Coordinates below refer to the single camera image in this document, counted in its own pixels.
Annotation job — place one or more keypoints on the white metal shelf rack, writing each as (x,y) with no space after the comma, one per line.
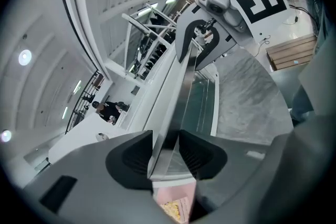
(136,24)

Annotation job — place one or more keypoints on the pink plate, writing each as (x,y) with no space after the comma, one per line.
(170,192)

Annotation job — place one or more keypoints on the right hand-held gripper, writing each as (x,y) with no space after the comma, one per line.
(257,0)

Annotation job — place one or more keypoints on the round ceiling light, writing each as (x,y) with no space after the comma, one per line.
(5,136)
(25,57)

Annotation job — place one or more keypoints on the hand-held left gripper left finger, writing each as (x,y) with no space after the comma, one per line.
(86,178)

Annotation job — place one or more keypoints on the person's blue jeans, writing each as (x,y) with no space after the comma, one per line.
(302,105)

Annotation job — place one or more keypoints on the white counter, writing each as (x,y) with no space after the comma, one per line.
(78,133)

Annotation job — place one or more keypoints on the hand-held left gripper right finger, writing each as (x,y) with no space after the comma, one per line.
(249,173)

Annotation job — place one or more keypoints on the black railing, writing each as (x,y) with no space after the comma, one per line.
(86,94)

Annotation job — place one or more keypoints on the white glass oven door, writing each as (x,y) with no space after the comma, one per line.
(178,102)

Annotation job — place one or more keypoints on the long ceiling light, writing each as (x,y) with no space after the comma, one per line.
(77,86)
(65,112)
(148,9)

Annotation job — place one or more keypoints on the yellow cake slice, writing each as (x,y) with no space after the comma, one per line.
(170,209)

